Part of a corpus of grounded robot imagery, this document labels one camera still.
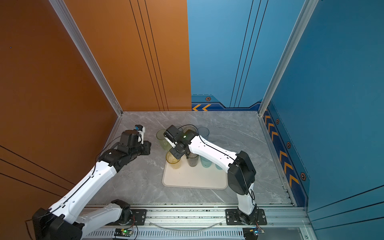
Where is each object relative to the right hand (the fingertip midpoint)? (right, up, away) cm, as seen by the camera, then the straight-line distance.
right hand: (177, 150), depth 83 cm
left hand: (-14, +5, -3) cm, 16 cm away
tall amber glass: (-1, -3, -10) cm, 10 cm away
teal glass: (+16, -7, +3) cm, 18 cm away
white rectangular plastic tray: (+11, -17, +6) cm, 22 cm away
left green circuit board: (-24, -37, -12) cm, 46 cm away
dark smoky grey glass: (+9, -7, +7) cm, 13 cm away
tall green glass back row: (-11, +7, +8) cm, 15 cm away
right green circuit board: (+37, -37, -12) cm, 54 cm away
